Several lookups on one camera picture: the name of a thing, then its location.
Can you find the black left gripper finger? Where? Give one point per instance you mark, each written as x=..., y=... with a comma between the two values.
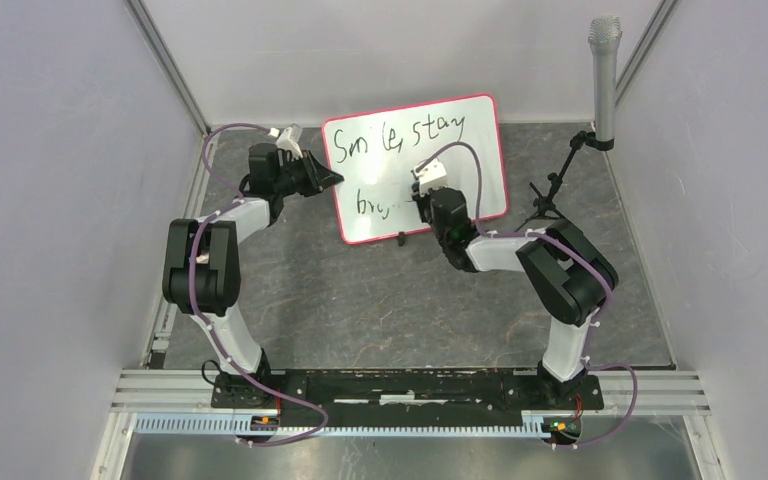
x=318, y=172
x=320, y=185

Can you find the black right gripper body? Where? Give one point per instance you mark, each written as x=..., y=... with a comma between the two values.
x=423, y=209

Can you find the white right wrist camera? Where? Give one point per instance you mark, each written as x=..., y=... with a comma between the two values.
x=428, y=177

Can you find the aluminium rail frame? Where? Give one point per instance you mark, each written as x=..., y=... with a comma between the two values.
x=660, y=393

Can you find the blue toothed cable strip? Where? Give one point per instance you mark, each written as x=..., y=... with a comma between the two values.
x=245, y=425

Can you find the silver microphone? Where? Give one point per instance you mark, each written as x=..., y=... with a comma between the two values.
x=604, y=38

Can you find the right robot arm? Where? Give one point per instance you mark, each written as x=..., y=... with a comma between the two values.
x=572, y=279

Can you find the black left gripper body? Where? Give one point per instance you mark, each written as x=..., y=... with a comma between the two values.
x=294, y=179

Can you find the pink framed whiteboard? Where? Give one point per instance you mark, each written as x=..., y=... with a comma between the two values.
x=376, y=153

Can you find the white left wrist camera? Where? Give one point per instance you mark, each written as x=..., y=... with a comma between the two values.
x=287, y=139

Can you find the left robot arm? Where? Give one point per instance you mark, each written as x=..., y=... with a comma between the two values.
x=202, y=270

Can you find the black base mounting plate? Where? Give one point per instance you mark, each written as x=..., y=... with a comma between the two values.
x=411, y=398

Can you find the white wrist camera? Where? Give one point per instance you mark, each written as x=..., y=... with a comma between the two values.
x=428, y=177
x=287, y=139

